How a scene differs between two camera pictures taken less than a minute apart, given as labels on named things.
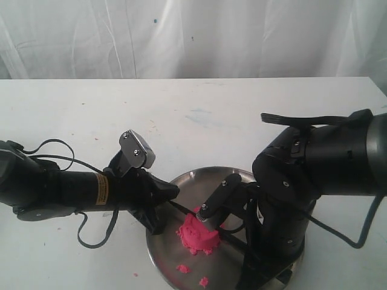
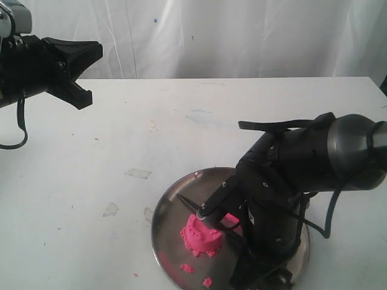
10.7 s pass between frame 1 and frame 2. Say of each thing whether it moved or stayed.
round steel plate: stayed
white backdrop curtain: stayed
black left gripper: moved
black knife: moved
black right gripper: stayed
